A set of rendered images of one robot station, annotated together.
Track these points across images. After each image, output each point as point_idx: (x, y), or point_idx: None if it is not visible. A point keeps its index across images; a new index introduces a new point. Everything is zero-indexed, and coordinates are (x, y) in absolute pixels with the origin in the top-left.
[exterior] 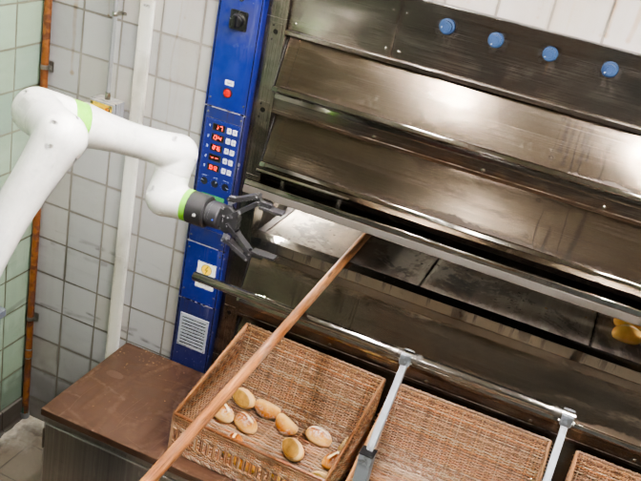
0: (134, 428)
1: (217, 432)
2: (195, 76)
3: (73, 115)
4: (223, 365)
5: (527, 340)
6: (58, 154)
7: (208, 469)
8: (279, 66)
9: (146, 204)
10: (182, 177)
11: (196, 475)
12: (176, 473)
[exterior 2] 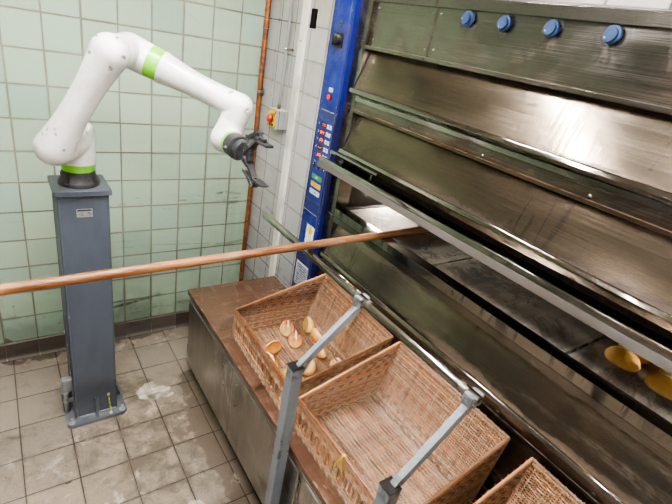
0: (225, 317)
1: (248, 329)
2: (319, 89)
3: (114, 35)
4: (296, 295)
5: (502, 329)
6: (93, 58)
7: (244, 356)
8: (359, 74)
9: (291, 183)
10: (232, 121)
11: (233, 357)
12: (225, 352)
